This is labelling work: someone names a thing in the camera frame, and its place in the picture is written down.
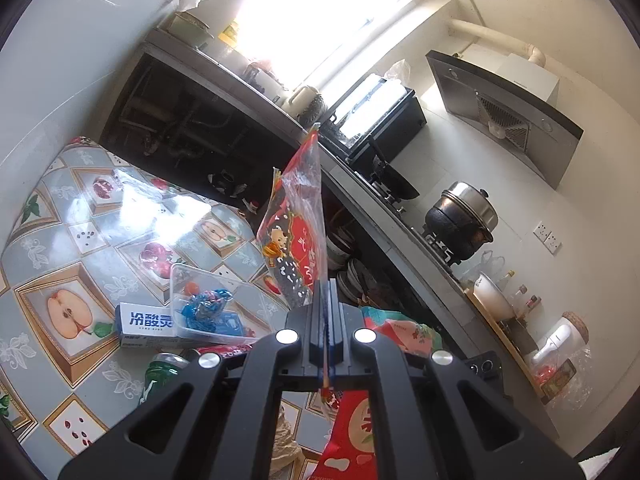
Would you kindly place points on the black pot with steel lid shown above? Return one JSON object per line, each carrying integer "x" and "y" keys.
{"x": 460, "y": 225}

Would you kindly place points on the wooden cutting board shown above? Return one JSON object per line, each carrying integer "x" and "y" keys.
{"x": 505, "y": 340}

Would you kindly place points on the black range hood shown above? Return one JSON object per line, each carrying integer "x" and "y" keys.
{"x": 500, "y": 110}

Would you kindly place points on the green drink bottle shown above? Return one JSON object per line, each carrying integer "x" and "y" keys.
{"x": 162, "y": 375}

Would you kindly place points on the plastic bag with red contents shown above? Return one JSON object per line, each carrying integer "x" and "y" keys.
{"x": 560, "y": 377}

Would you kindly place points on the clear plastic container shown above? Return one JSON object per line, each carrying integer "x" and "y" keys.
{"x": 250, "y": 305}

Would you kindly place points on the fruit print tablecloth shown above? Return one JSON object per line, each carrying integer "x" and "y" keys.
{"x": 50, "y": 260}

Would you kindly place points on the black countertop appliance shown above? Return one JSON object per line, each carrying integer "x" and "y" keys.
{"x": 400, "y": 120}

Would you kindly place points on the cream kettle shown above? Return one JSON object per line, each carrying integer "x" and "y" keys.
{"x": 302, "y": 102}

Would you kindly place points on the cartoon print snack bag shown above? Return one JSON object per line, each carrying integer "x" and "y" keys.
{"x": 292, "y": 240}

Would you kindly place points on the white wall socket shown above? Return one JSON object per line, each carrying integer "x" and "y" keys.
{"x": 547, "y": 237}

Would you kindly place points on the dark bottle with red cap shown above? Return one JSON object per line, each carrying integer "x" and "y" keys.
{"x": 251, "y": 205}

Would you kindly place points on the concrete kitchen counter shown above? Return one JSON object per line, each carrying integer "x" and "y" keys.
{"x": 400, "y": 260}

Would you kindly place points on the white exhaust pipe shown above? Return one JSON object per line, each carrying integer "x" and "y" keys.
{"x": 480, "y": 30}

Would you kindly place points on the kitchen window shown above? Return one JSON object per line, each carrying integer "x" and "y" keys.
{"x": 325, "y": 10}

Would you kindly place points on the white jug with cork lid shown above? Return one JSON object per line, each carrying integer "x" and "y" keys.
{"x": 560, "y": 340}

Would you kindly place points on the small red packet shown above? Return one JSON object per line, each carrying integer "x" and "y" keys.
{"x": 227, "y": 351}

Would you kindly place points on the green enamel basin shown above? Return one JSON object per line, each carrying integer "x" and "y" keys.
{"x": 192, "y": 25}

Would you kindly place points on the stack of plates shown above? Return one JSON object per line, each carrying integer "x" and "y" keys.
{"x": 355, "y": 280}

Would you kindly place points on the blue and white toothpaste box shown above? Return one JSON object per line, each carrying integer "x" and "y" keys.
{"x": 145, "y": 320}

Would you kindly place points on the blue candy wrapper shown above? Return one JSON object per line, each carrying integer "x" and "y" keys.
{"x": 205, "y": 307}

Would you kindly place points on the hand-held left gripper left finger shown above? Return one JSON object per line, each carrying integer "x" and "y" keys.
{"x": 315, "y": 330}

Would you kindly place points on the white pan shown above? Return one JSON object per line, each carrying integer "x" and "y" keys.
{"x": 492, "y": 295}

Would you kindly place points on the crumpled beige bag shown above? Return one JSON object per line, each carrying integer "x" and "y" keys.
{"x": 287, "y": 435}

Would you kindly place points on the black wok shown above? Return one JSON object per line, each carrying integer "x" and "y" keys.
{"x": 395, "y": 185}

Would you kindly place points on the gas stove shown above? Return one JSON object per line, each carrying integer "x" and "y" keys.
{"x": 440, "y": 252}

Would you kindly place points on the colourful printed bag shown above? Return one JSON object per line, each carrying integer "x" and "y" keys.
{"x": 400, "y": 332}

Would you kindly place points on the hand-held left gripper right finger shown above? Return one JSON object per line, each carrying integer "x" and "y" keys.
{"x": 336, "y": 330}

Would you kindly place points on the small condiment bottle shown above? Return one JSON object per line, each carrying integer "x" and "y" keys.
{"x": 508, "y": 278}
{"x": 521, "y": 294}
{"x": 533, "y": 303}

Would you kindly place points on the orange candy wrapper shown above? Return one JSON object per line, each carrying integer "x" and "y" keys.
{"x": 191, "y": 289}

